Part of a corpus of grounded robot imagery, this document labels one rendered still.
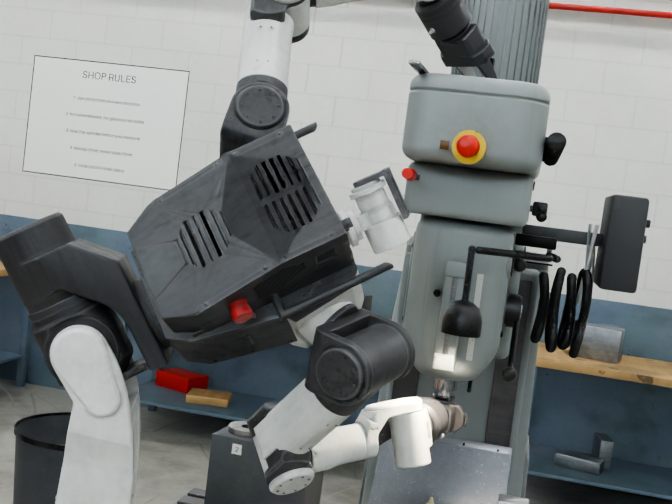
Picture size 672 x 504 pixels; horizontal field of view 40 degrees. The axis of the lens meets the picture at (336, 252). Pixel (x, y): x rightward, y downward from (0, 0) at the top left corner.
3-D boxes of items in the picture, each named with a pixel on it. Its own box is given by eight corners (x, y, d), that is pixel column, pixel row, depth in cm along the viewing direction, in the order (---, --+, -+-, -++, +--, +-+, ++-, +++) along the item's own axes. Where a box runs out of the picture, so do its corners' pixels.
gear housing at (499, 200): (528, 228, 172) (536, 175, 172) (400, 211, 177) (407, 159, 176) (528, 226, 205) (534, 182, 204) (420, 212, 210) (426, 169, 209)
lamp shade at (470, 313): (448, 335, 162) (453, 301, 162) (435, 328, 169) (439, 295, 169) (486, 339, 164) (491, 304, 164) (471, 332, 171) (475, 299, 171)
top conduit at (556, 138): (565, 152, 164) (567, 133, 164) (541, 150, 165) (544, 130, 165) (557, 166, 208) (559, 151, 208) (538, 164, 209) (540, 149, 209)
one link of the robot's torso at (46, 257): (-20, 245, 135) (91, 194, 136) (1, 239, 148) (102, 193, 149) (66, 412, 139) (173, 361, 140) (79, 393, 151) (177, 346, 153)
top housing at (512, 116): (541, 173, 162) (554, 82, 161) (395, 155, 167) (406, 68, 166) (538, 183, 208) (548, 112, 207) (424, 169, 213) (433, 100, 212)
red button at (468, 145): (477, 158, 159) (480, 135, 159) (454, 155, 160) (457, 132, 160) (478, 159, 163) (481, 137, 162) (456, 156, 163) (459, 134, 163)
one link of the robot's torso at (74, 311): (22, 328, 136) (95, 294, 137) (39, 315, 150) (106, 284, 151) (61, 405, 138) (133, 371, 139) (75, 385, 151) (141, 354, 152)
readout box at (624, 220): (641, 295, 200) (655, 198, 198) (598, 288, 201) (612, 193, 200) (631, 288, 219) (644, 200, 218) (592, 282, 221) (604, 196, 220)
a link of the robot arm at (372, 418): (427, 396, 166) (361, 410, 161) (435, 446, 166) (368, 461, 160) (410, 395, 172) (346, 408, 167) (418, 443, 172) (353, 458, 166)
